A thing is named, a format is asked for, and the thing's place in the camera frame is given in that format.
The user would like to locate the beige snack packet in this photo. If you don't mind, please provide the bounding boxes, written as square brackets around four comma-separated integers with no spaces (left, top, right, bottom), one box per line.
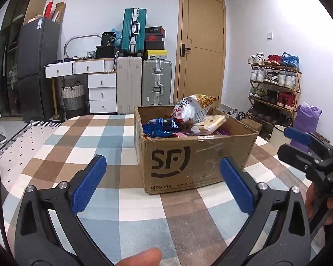
[196,114,227,132]

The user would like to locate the white red snack bag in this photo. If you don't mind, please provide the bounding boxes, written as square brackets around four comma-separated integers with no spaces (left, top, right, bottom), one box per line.
[173,94,218,124]

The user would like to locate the plain black shoe box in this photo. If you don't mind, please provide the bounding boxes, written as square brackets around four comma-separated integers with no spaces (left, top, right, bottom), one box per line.
[145,41,165,51]

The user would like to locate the person's right hand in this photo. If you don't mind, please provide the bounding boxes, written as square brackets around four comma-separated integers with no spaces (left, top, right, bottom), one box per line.
[306,182,333,225]

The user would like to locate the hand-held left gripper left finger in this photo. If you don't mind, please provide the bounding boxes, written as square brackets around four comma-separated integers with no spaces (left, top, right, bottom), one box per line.
[14,155,114,266]

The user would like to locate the silver suitcase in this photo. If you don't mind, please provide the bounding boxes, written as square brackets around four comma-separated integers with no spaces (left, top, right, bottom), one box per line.
[141,59,173,107]

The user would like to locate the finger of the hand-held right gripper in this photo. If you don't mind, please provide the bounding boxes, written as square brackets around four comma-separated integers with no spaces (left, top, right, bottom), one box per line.
[277,143,333,182]
[284,127,333,153]

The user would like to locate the rows of shoes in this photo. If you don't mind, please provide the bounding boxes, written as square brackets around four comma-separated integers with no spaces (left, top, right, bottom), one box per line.
[248,52,300,125]

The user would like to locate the dark glass cabinet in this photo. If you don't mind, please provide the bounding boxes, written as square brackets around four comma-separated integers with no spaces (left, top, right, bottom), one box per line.
[0,0,39,118]

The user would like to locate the woven laundry basket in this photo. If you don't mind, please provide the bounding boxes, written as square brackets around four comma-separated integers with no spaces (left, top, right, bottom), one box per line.
[61,81,85,119]

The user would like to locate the brown cardboard box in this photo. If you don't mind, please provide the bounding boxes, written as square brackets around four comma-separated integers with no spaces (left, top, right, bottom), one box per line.
[134,105,259,195]

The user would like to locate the blue plastic bag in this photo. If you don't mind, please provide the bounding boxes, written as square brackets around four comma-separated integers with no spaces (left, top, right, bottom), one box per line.
[111,28,123,47]

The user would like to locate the white drawer desk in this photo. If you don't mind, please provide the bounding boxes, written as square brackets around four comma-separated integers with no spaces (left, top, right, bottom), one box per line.
[45,58,117,114]

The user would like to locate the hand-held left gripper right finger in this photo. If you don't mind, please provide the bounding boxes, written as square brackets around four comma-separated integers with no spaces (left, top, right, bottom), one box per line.
[211,157,313,266]

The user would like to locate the teal suitcase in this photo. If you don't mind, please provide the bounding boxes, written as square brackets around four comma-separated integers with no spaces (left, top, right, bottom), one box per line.
[120,8,147,57]

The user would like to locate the flat cardboard sheet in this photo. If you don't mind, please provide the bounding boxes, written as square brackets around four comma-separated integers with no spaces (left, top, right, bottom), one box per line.
[24,0,50,25]

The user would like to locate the black printed canister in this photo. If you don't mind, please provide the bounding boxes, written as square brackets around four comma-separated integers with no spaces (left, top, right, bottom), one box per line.
[101,32,116,47]

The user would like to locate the yellow shoe box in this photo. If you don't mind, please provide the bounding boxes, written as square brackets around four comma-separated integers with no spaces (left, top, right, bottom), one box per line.
[143,50,168,60]

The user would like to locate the small cardboard box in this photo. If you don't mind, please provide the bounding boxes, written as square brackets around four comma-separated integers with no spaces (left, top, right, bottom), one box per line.
[240,118,263,133]

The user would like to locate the white enamel bucket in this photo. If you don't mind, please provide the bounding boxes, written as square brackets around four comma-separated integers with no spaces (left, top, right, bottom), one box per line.
[269,124,292,146]

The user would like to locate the curved grey metal tube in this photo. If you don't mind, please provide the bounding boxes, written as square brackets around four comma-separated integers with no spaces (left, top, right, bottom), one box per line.
[64,35,100,59]

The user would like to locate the pile of floor shoes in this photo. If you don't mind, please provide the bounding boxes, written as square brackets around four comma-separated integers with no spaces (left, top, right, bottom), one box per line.
[228,109,249,121]

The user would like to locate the wooden door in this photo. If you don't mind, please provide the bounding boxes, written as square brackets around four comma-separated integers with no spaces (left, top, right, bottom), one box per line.
[173,0,226,107]

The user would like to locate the wooden shoe rack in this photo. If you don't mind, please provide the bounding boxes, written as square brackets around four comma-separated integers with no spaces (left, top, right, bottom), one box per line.
[247,53,301,129]

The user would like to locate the black refrigerator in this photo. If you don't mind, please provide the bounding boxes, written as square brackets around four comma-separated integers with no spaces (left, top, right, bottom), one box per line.
[17,17,61,122]

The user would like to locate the blue cookie pack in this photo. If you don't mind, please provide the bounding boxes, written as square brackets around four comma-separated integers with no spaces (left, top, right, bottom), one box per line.
[142,118,181,138]

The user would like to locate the person's left hand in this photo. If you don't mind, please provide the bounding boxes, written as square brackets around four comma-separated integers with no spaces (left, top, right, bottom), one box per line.
[117,247,163,266]

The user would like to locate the beige suitcase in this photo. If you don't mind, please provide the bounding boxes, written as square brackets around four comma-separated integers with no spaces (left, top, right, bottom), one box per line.
[116,57,143,115]

